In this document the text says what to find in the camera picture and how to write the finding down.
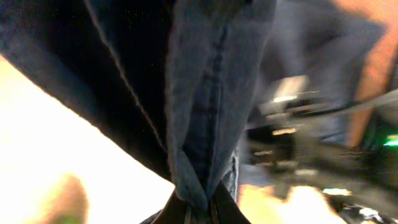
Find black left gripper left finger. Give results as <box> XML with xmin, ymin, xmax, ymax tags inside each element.
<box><xmin>140</xmin><ymin>190</ymin><xmax>188</xmax><ymax>224</ymax></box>

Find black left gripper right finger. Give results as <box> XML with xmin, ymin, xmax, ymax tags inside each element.
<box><xmin>211</xmin><ymin>182</ymin><xmax>251</xmax><ymax>224</ymax></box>

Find dark blue denim shorts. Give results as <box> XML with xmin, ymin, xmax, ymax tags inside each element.
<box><xmin>1</xmin><ymin>0</ymin><xmax>384</xmax><ymax>210</ymax></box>

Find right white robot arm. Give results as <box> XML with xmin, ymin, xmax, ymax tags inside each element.
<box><xmin>246</xmin><ymin>75</ymin><xmax>397</xmax><ymax>218</ymax></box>

